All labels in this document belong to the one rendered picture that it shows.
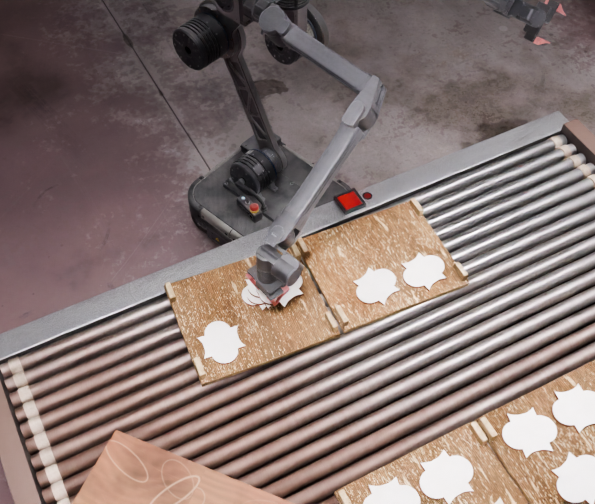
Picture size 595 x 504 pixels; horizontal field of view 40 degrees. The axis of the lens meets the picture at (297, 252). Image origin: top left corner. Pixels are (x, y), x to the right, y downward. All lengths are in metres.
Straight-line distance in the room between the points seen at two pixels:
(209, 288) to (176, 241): 1.33
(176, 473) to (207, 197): 1.75
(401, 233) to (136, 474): 1.07
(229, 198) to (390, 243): 1.19
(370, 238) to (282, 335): 0.43
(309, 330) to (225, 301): 0.26
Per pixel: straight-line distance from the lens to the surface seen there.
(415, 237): 2.50
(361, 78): 2.19
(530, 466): 2.19
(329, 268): 2.41
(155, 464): 2.02
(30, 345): 2.40
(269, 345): 2.26
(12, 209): 3.99
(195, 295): 2.37
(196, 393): 2.23
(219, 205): 3.48
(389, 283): 2.38
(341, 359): 2.26
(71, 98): 4.44
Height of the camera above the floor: 2.89
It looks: 53 degrees down
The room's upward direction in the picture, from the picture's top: straight up
